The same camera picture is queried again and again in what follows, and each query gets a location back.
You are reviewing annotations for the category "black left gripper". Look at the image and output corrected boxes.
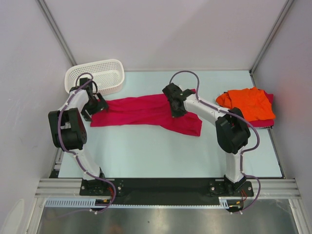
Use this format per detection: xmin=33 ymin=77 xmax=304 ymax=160
xmin=81 ymin=93 xmax=109 ymax=121

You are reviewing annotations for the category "magenta t shirt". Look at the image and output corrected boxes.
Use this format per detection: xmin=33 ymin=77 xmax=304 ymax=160
xmin=90 ymin=94 xmax=202 ymax=137
xmin=250 ymin=91 xmax=274 ymax=129

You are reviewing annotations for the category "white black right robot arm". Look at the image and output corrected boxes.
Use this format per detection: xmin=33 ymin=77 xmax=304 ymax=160
xmin=162 ymin=83 xmax=251 ymax=195

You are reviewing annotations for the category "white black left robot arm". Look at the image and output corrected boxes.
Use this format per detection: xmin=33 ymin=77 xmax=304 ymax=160
xmin=48 ymin=73 xmax=109 ymax=195

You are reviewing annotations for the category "white perforated plastic basket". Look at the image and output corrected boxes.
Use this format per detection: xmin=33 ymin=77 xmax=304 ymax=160
xmin=64 ymin=59 xmax=125 ymax=96

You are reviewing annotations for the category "orange t shirt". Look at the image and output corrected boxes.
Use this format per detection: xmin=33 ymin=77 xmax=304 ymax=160
xmin=215 ymin=87 xmax=275 ymax=121

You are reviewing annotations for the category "magenta folded t shirt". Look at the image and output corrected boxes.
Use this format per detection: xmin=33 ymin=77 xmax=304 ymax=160
xmin=250 ymin=91 xmax=274 ymax=129

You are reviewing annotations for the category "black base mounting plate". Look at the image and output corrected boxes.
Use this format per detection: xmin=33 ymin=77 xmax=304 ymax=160
xmin=79 ymin=178 xmax=254 ymax=205

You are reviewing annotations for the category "white slotted cable duct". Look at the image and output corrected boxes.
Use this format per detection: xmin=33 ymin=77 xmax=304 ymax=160
xmin=45 ymin=198 xmax=230 ymax=209

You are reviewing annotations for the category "aluminium left corner post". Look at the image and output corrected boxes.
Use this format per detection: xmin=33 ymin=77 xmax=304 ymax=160
xmin=35 ymin=0 xmax=77 ymax=66

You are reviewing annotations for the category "aluminium corner post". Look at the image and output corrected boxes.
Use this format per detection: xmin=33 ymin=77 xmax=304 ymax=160
xmin=249 ymin=0 xmax=295 ymax=76
xmin=35 ymin=0 xmax=77 ymax=66

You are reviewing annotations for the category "aluminium front frame rail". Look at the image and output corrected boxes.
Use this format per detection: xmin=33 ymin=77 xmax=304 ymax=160
xmin=35 ymin=178 xmax=300 ymax=198

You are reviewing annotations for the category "aluminium right corner post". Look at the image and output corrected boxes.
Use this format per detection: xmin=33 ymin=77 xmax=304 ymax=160
xmin=249 ymin=0 xmax=295 ymax=76

